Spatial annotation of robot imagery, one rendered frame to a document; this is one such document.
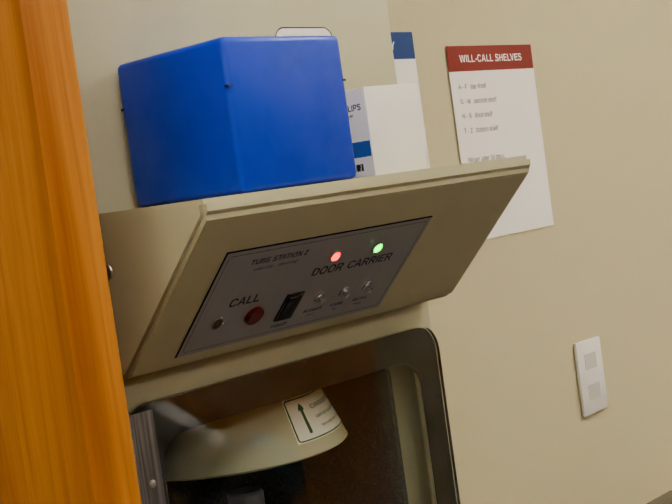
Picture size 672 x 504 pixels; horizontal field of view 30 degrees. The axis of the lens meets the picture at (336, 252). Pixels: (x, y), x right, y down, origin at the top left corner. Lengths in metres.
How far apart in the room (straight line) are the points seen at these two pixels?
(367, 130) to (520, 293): 1.04
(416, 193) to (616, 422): 1.28
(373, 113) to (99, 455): 0.31
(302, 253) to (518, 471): 1.11
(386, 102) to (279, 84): 0.13
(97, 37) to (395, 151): 0.21
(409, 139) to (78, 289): 0.30
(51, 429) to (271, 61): 0.25
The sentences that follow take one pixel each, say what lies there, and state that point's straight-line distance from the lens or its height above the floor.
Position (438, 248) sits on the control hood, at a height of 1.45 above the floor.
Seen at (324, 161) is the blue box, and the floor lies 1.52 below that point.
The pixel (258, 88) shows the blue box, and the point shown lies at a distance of 0.73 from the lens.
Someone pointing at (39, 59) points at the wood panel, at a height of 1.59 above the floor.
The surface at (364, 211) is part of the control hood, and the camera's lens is 0.79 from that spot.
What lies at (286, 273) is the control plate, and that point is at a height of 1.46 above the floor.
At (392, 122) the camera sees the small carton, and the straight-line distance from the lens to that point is 0.86.
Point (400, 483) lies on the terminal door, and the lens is 0.96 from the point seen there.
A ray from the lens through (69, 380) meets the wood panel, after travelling 0.67.
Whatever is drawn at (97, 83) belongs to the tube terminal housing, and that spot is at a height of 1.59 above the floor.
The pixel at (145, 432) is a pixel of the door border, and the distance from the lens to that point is 0.79.
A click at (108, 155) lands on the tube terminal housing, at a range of 0.79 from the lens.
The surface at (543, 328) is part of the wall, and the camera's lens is 1.90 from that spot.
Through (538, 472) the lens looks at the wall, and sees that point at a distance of 1.89.
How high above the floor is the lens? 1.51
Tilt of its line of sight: 3 degrees down
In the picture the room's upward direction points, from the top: 8 degrees counter-clockwise
